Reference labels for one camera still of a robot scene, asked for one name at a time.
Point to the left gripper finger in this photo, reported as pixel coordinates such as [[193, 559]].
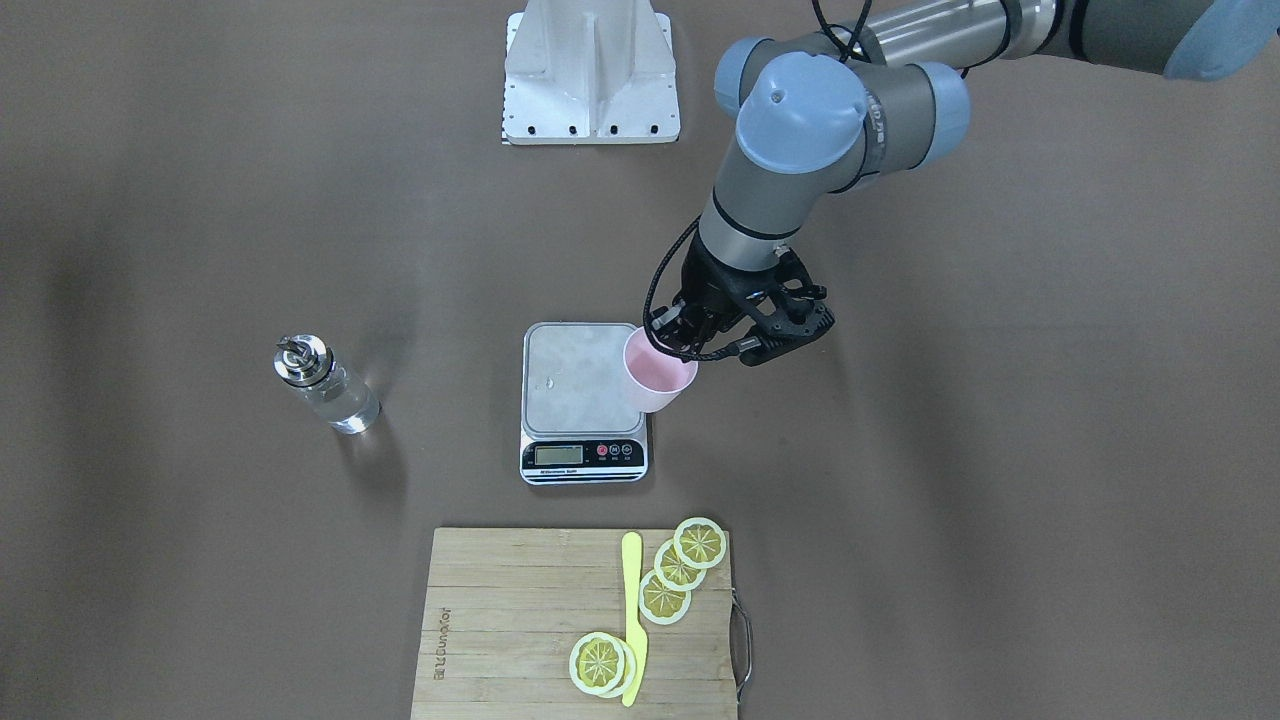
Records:
[[673, 331]]

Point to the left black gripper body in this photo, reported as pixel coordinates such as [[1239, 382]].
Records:
[[706, 287]]

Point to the pink plastic cup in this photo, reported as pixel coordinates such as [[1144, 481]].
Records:
[[651, 380]]

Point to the glass sauce bottle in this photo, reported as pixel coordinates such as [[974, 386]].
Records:
[[310, 367]]

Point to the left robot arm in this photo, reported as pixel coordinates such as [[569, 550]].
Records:
[[833, 111]]

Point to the digital kitchen scale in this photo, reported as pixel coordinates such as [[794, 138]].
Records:
[[577, 428]]

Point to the lemon slice far end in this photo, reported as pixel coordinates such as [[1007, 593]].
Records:
[[700, 543]]

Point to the yellow plastic knife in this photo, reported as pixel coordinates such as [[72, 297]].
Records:
[[632, 557]]

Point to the bamboo cutting board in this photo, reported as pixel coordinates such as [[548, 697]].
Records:
[[505, 606]]

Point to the lemon slice under knife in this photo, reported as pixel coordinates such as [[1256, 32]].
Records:
[[627, 675]]

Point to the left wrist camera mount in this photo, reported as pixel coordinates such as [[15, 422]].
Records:
[[788, 311]]

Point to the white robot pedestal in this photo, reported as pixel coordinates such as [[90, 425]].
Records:
[[589, 73]]

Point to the lemon slice near handle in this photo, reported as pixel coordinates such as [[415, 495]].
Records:
[[595, 663]]

